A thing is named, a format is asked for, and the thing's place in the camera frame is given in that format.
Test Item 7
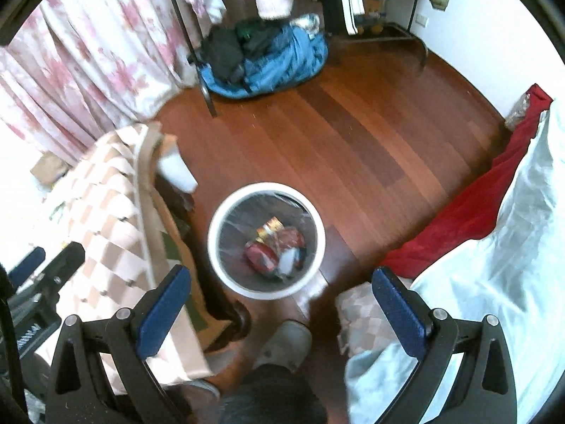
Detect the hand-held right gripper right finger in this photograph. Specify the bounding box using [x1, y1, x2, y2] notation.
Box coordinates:
[371, 266, 518, 424]

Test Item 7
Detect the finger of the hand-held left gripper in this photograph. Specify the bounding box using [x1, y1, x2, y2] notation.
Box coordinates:
[11, 242, 86, 306]
[8, 247, 47, 291]

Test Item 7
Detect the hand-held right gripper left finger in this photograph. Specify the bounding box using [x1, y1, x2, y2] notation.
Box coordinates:
[44, 264, 192, 424]

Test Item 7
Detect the white round bin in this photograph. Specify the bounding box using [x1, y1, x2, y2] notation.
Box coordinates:
[207, 182, 327, 299]

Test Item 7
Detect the red snack packet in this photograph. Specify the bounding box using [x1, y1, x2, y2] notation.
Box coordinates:
[245, 225, 307, 280]

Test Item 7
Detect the orange noodle packet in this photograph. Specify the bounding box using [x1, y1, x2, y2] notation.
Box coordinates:
[256, 216, 284, 241]

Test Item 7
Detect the beige checkered cushion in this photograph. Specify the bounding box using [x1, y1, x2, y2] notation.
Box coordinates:
[335, 285, 398, 356]

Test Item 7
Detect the checkered tablecloth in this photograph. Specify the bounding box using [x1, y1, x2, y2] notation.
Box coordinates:
[42, 124, 213, 385]

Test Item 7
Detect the grey slipper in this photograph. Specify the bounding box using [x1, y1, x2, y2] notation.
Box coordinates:
[181, 379, 221, 404]
[254, 320, 313, 372]

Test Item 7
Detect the brown paper bag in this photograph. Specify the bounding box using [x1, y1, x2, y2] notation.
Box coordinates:
[30, 154, 71, 187]

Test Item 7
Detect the red blanket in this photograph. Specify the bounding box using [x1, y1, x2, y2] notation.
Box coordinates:
[382, 84, 554, 280]

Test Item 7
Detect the person's black trouser leg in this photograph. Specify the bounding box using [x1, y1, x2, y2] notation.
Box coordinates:
[216, 362, 329, 424]

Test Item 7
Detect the pink floral curtain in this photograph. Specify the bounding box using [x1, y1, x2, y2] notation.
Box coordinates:
[0, 0, 199, 166]

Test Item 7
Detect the black metal clothes rack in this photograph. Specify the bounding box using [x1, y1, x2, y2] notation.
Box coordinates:
[167, 0, 430, 118]

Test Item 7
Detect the black clothes pile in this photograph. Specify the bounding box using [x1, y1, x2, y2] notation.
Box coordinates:
[203, 20, 293, 84]

